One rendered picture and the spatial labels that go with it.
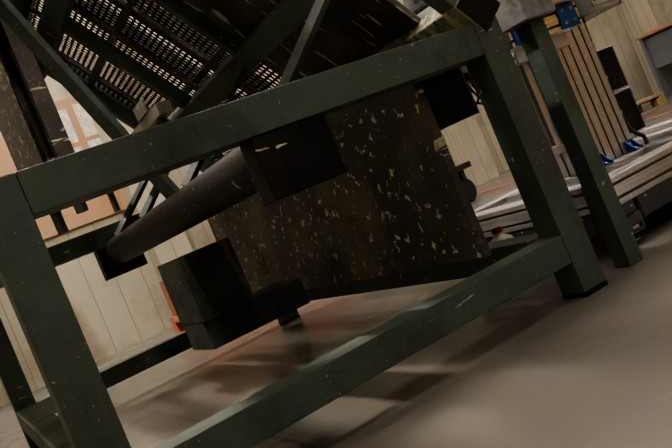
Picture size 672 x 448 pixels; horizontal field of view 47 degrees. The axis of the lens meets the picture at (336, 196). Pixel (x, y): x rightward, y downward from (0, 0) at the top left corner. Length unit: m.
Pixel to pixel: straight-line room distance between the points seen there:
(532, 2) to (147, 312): 5.08
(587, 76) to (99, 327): 4.74
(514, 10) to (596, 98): 0.85
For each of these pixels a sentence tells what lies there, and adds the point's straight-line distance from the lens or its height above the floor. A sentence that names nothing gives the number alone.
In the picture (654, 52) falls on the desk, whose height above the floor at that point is 0.58.
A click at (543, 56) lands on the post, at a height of 0.64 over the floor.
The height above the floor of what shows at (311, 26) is 0.93.
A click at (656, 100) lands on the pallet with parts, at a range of 9.15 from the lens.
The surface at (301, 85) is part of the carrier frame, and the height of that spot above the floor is 0.77.
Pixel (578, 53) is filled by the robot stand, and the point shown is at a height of 0.64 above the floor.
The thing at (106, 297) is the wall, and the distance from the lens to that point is 6.69.
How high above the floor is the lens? 0.52
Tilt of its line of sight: level
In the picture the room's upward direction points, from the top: 23 degrees counter-clockwise
